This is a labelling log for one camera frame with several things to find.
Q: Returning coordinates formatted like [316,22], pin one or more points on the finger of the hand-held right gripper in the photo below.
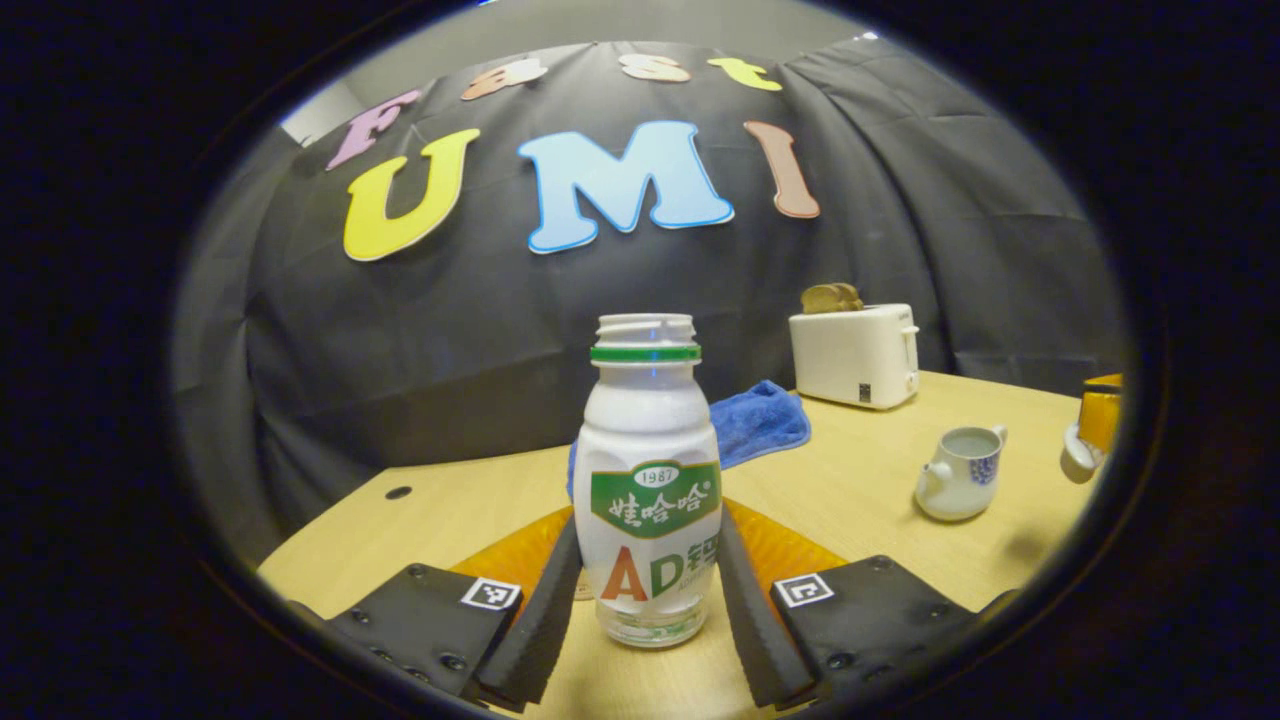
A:
[1100,415]

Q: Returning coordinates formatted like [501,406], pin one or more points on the white toaster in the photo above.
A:
[850,355]

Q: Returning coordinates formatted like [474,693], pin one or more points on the white blue-patterned teacup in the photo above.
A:
[955,490]

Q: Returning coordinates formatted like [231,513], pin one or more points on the white plastic water bottle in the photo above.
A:
[645,430]

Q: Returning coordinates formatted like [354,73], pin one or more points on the brown bread slice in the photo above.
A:
[830,298]

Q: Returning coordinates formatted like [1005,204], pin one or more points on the black backdrop cloth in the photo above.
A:
[480,330]

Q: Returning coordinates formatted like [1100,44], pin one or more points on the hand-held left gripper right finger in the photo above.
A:
[765,640]

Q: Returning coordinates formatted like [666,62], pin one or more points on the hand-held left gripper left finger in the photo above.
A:
[535,640]

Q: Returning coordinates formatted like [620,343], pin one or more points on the white teacup lid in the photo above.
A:
[1078,460]

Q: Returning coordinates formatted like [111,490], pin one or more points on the blue towel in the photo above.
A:
[760,420]

